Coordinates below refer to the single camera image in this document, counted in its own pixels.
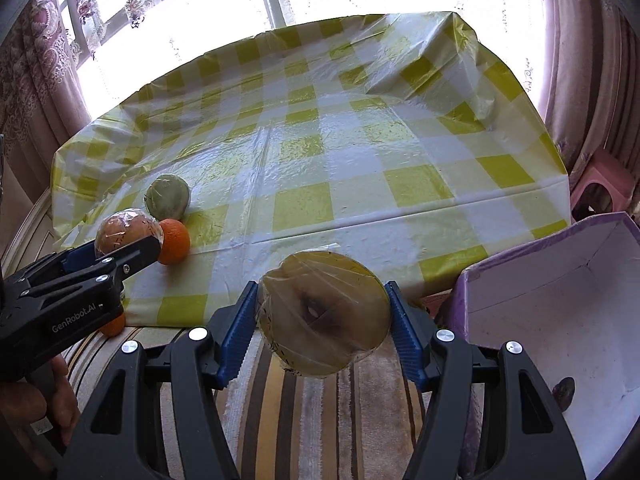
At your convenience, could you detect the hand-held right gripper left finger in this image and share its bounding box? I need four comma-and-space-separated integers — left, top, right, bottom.
57, 280, 261, 480

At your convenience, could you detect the yellow checked plastic tablecloth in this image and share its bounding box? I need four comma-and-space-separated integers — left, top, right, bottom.
50, 10, 573, 328

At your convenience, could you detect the green round bun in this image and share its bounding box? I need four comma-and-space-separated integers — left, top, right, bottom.
143, 174, 191, 221

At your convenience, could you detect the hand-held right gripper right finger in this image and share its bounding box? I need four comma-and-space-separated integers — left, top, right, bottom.
383, 281, 587, 480

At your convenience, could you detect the purple cardboard box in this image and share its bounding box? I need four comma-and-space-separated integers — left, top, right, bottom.
440, 211, 640, 480

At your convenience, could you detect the person's left hand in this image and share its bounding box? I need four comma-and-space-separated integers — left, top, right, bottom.
0, 355, 82, 454

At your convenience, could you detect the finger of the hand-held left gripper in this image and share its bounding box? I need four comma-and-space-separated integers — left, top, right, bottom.
0, 246, 100, 302
14, 234, 163, 312

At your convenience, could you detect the white lace sheer curtain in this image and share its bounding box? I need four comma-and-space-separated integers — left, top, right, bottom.
50, 0, 546, 111

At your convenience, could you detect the orange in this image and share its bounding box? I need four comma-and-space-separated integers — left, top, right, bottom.
99, 312, 127, 337
157, 218, 192, 266

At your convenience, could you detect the dark small fruit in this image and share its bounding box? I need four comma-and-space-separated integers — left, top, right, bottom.
552, 376, 576, 413

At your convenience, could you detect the striped woven cloth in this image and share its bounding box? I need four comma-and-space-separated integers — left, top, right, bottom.
62, 325, 481, 480

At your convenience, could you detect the beige furniture panel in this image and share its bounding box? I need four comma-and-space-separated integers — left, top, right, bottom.
0, 185, 57, 271

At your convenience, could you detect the tan donut pastry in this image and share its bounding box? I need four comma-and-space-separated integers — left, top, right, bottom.
256, 251, 392, 378

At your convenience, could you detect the white window frame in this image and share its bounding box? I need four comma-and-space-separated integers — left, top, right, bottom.
55, 0, 301, 61

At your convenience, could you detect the brown round bun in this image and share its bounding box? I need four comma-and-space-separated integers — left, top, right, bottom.
94, 208, 165, 261

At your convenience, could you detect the pink plastic stool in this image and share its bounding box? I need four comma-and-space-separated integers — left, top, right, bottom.
570, 150, 638, 223

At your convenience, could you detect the pink patterned curtain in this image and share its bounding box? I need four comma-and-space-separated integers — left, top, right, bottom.
0, 0, 96, 171
537, 0, 640, 201

